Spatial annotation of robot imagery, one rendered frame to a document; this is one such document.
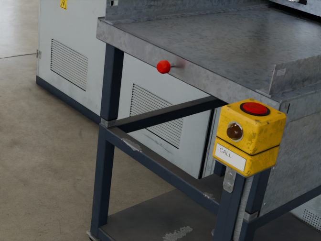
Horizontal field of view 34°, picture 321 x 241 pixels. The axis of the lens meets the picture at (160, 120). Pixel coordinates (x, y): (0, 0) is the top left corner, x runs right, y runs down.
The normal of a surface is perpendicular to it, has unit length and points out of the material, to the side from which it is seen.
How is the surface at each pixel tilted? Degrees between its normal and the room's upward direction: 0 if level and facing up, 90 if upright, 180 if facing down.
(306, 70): 90
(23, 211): 0
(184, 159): 90
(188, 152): 90
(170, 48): 0
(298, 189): 90
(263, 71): 0
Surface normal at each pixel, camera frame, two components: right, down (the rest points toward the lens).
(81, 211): 0.12, -0.90
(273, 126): 0.67, 0.40
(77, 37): -0.73, 0.20
